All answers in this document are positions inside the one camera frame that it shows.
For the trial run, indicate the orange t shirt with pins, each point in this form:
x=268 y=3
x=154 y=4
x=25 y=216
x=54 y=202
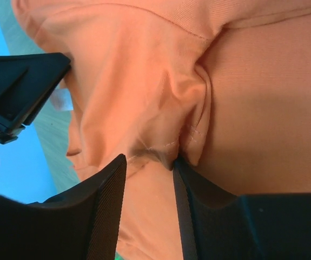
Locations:
x=225 y=84

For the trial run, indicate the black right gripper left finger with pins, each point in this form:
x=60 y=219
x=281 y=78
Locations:
x=79 y=223

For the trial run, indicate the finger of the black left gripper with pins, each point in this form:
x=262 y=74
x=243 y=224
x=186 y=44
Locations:
x=26 y=83

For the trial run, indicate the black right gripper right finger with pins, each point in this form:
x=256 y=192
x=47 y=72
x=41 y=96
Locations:
x=215 y=224

